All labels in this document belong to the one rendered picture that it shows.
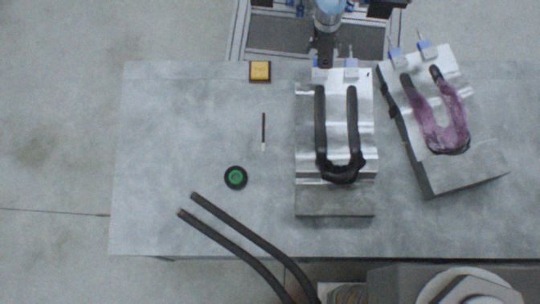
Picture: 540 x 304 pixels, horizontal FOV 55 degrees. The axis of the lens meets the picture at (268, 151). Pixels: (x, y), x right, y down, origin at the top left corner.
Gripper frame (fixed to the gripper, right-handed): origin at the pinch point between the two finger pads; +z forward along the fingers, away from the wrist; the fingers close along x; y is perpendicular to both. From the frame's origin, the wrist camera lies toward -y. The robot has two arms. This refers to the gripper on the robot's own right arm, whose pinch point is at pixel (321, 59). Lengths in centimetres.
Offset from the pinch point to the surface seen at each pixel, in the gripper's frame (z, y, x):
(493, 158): 10, -30, -55
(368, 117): 12.5, -15.4, -16.1
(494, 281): -100, -71, -9
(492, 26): 101, 65, -99
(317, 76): 9.2, -2.3, 1.1
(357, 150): 9.1, -28.0, -11.5
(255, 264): 12, -64, 21
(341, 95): 12.1, -7.8, -7.4
